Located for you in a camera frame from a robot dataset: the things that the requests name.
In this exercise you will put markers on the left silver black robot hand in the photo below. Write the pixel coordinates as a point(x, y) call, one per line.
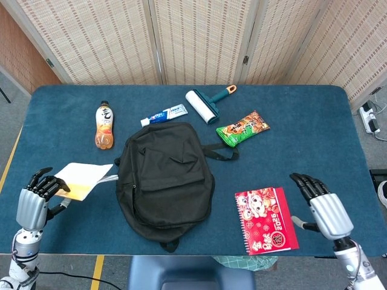
point(30, 208)

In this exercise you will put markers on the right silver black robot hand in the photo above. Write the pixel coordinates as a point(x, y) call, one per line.
point(331, 214)

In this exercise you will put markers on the white yellow booklet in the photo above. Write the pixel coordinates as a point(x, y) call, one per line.
point(81, 178)

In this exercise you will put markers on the black backpack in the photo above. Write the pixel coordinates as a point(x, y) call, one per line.
point(166, 181)

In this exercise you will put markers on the black box on floor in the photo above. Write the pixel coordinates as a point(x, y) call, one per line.
point(378, 176)

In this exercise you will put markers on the red spiral calendar notebook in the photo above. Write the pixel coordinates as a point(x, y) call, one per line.
point(266, 220)

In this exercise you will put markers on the blue felt table cover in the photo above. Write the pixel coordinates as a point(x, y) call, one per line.
point(302, 151)

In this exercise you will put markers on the green checkered cloth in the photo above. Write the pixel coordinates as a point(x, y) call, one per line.
point(245, 262)

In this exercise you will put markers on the white power strip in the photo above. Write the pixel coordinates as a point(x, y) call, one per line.
point(367, 119)

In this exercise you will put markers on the orange drink bottle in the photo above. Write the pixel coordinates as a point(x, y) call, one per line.
point(104, 127)

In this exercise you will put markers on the black metal leg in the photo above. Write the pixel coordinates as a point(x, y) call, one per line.
point(4, 95)

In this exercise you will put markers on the green orange snack bag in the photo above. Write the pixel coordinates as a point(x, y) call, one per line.
point(242, 128)

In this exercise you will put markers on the metal screen hinge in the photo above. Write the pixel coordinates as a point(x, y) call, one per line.
point(50, 63)
point(245, 59)

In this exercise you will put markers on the blue chair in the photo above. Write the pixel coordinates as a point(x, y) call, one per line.
point(187, 272)

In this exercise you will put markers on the blue white toothpaste tube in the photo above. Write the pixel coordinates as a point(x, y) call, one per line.
point(166, 115)

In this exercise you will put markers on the teal lint roller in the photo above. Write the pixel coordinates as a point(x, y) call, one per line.
point(201, 105)

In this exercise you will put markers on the woven folding screen panel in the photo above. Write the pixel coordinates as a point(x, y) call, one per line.
point(90, 39)
point(199, 39)
point(353, 45)
point(281, 39)

